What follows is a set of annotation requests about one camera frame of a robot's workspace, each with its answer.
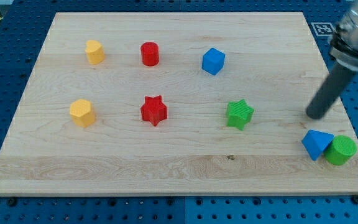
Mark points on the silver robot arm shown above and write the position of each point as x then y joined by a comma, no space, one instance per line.
344,42

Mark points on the blue cube block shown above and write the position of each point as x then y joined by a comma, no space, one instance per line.
213,61

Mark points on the light wooden board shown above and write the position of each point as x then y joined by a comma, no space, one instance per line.
272,61

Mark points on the red star block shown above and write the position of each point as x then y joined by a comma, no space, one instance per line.
153,110

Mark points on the green star block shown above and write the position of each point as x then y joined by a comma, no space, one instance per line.
238,114

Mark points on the red cylinder block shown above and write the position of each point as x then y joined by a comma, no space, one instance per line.
149,53

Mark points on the yellow hexagon block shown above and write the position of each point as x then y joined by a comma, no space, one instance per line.
82,113

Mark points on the yellow heart block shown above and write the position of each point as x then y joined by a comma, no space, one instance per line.
94,52

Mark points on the blue triangle block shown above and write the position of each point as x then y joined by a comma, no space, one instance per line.
316,142

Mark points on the dark grey pointer rod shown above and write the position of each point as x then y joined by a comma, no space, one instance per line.
337,80

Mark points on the white fiducial marker tag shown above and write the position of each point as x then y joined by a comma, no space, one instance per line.
322,28

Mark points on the green cylinder block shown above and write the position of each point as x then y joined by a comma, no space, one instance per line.
340,150

